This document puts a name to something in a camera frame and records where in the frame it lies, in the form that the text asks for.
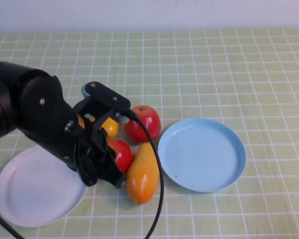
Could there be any orange yellow mango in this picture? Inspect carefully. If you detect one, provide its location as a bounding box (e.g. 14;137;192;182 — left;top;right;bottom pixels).
126;142;161;205

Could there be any light blue round plate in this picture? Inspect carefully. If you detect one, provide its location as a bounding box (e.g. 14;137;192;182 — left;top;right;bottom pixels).
157;118;247;193

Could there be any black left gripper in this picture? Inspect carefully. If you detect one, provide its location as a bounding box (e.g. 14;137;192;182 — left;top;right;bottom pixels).
64;113;127;189

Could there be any white round plate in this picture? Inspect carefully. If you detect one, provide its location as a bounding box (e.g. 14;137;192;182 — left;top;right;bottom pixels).
0;144;88;228

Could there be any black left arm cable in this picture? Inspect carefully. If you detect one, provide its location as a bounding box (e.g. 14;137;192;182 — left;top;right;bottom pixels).
0;206;24;239

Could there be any green checkered tablecloth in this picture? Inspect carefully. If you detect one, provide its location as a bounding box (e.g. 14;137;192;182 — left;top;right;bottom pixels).
0;27;299;239

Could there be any black left camera cable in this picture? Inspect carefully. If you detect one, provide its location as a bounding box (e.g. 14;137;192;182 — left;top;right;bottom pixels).
126;109;164;239

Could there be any red apple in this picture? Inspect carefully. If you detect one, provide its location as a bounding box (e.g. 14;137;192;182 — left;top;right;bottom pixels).
106;138;134;175
124;105;161;143

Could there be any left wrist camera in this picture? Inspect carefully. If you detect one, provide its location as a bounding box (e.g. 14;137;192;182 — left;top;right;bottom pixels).
81;81;132;124

